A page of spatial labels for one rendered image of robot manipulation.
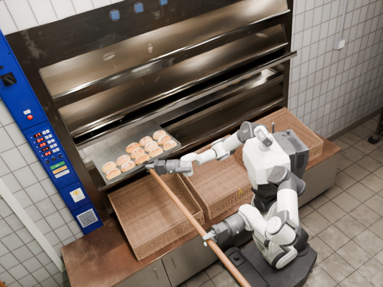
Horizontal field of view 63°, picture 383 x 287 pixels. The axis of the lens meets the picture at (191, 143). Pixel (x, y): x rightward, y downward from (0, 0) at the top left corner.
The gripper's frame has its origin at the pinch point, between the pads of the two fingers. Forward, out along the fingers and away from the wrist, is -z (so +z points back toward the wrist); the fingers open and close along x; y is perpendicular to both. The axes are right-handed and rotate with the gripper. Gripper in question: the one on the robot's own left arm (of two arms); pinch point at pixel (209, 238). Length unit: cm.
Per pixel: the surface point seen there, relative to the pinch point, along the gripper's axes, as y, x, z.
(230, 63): 103, -28, 84
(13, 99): 97, -59, -58
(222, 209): 53, 58, 36
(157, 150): 76, -3, 5
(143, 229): 74, 61, -22
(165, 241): 52, 57, -13
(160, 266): 47, 73, -23
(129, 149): 90, -2, -10
